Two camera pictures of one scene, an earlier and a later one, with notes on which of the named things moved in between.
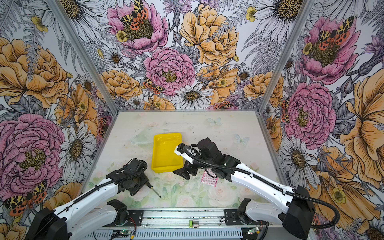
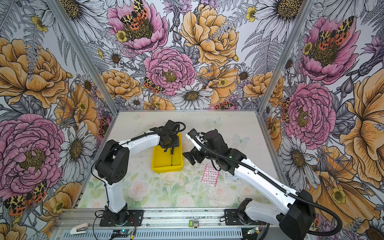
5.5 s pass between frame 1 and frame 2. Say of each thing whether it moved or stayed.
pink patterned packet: stayed
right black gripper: moved
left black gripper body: moved
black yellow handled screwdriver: moved
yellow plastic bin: stayed
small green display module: stayed
